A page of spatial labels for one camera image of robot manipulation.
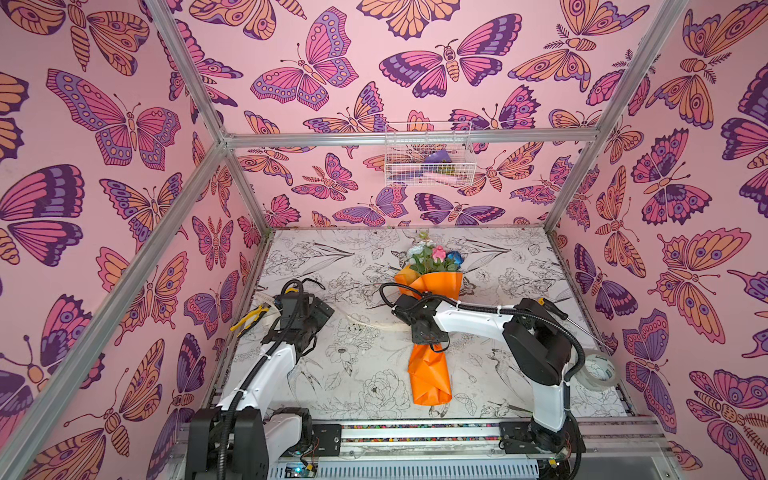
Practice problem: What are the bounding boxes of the white wire wall basket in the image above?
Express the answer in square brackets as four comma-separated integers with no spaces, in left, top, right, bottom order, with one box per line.
[382,122,477,189]

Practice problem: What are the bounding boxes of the green circuit board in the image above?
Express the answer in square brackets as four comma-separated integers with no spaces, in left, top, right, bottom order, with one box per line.
[284,463,317,479]

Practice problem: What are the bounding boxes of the yellow handled tool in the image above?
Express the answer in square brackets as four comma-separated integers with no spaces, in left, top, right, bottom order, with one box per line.
[230,303,270,332]

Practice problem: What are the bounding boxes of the black handled screwdriver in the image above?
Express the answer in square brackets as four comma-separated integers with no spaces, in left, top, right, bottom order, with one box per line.
[538,298,611,355]

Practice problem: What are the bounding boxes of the white ribbon bundle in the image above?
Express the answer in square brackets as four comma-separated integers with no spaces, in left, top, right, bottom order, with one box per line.
[260,301,406,337]

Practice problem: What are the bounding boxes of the white fake flower stem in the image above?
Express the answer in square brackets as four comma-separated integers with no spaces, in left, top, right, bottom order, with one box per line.
[406,230,445,275]

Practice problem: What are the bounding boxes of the orange wrapping paper sheet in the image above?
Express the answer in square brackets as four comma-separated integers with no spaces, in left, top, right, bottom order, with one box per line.
[394,266,463,406]

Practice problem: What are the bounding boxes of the pink fake rose stem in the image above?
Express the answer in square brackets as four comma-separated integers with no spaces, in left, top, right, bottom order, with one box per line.
[430,245,447,272]

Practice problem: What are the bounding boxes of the blue fake flower stem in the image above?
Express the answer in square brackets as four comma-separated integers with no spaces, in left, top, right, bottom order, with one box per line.
[446,251,464,269]

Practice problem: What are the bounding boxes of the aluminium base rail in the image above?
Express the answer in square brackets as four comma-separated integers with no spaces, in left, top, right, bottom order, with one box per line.
[265,418,685,479]

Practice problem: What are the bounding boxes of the clear tape roll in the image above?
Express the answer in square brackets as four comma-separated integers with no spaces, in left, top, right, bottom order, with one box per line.
[575,350,619,392]

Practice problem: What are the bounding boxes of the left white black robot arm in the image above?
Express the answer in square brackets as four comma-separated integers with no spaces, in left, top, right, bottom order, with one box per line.
[184,291,334,479]

